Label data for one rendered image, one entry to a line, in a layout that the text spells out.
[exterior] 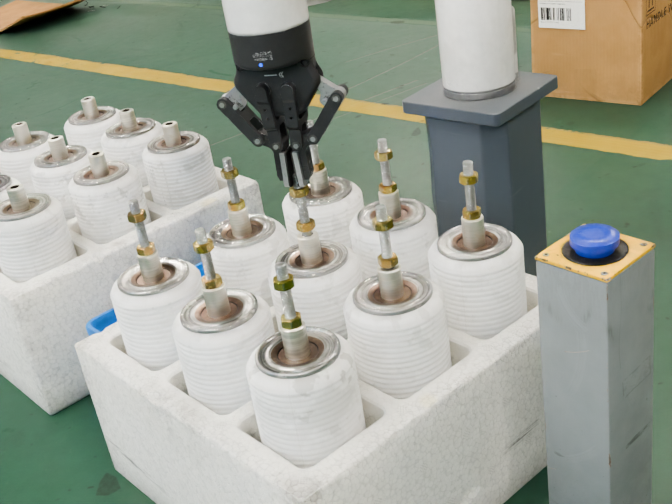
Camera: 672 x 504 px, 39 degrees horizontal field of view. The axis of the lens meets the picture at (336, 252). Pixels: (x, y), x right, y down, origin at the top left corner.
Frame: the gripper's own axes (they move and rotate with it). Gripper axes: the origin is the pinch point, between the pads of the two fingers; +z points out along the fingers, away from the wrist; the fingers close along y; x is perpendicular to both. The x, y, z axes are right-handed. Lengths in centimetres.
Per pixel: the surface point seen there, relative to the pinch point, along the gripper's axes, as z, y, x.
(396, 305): 10.3, 10.8, -9.0
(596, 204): 36, 27, 62
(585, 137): 36, 24, 90
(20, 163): 12, -55, 32
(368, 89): 36, -26, 124
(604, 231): 2.7, 29.2, -9.4
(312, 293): 11.8, 1.2, -4.5
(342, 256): 10.3, 3.3, 0.2
